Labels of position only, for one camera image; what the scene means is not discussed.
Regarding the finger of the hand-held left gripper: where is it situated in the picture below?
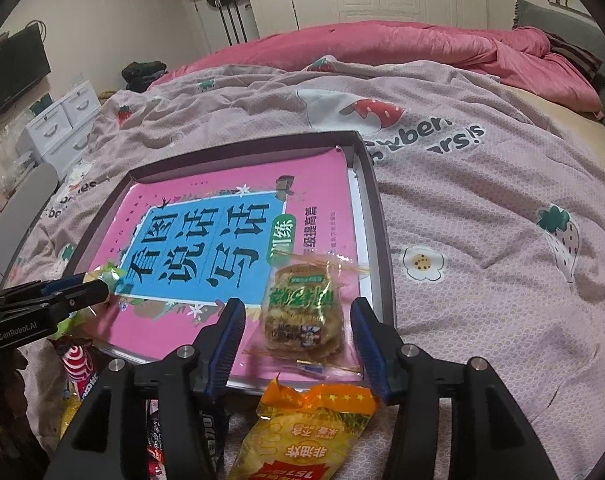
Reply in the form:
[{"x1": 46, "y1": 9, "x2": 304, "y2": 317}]
[
  {"x1": 0, "y1": 274, "x2": 87, "y2": 307},
  {"x1": 0, "y1": 279, "x2": 111, "y2": 323}
]

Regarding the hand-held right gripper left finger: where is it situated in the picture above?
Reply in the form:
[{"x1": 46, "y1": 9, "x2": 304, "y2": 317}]
[{"x1": 42, "y1": 297, "x2": 246, "y2": 480}]

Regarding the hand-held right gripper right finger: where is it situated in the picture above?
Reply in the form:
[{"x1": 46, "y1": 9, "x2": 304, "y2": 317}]
[{"x1": 350, "y1": 297, "x2": 566, "y2": 480}]

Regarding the green clear snack packet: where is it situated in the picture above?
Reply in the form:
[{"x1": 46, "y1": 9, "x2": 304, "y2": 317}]
[{"x1": 57, "y1": 259, "x2": 129, "y2": 336}]

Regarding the clear rice cracker packet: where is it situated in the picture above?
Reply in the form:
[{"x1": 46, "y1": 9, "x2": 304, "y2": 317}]
[{"x1": 242, "y1": 252, "x2": 372, "y2": 378}]

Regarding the orange and yellow snack packet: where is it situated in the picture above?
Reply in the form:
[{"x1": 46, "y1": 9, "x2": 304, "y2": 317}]
[{"x1": 225, "y1": 372, "x2": 379, "y2": 480}]

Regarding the grey cardboard box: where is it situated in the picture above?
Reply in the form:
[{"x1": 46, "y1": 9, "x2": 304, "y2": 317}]
[{"x1": 70, "y1": 130, "x2": 399, "y2": 396}]

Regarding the red swirl candy packet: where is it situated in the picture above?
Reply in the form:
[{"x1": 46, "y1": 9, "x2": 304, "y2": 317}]
[{"x1": 46, "y1": 336, "x2": 100, "y2": 401}]

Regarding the dark cloth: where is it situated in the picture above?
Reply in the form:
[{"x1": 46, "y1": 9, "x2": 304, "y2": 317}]
[{"x1": 0, "y1": 350, "x2": 50, "y2": 480}]

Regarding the white drawer unit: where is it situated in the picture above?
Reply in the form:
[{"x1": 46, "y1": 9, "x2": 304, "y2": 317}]
[{"x1": 16, "y1": 80, "x2": 102, "y2": 183}]

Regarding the pink and blue book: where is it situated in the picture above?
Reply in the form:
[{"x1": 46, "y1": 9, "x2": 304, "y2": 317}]
[{"x1": 90, "y1": 147, "x2": 364, "y2": 380}]

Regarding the strawberry printed blanket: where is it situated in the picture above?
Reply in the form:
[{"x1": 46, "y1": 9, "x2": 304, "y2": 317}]
[{"x1": 2, "y1": 55, "x2": 605, "y2": 480}]

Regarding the black television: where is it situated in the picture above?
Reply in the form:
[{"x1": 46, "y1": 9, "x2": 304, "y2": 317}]
[{"x1": 0, "y1": 22, "x2": 52, "y2": 128}]

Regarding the dark clothes pile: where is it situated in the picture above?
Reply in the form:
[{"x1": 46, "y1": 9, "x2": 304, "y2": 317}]
[{"x1": 121, "y1": 60, "x2": 168, "y2": 93}]

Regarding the pink duvet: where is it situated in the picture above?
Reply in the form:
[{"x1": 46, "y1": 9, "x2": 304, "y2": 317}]
[{"x1": 147, "y1": 20, "x2": 605, "y2": 121}]

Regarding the beige bed sheet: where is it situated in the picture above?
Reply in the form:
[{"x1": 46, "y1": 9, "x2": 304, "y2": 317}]
[{"x1": 507, "y1": 87, "x2": 605, "y2": 161}]

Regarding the dark striped pillow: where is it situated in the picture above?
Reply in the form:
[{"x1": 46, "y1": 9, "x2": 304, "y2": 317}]
[{"x1": 543, "y1": 30, "x2": 605, "y2": 86}]

